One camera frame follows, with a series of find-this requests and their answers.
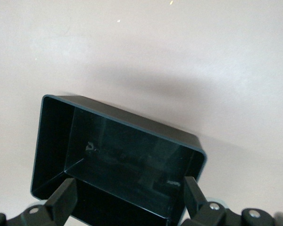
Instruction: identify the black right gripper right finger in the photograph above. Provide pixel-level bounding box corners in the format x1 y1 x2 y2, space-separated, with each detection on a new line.
179 176 278 226

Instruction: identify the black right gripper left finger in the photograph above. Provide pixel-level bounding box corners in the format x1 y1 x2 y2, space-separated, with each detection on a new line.
0 178 79 226

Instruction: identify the black plastic box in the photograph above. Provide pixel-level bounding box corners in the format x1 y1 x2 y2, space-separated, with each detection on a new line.
29 94 208 226

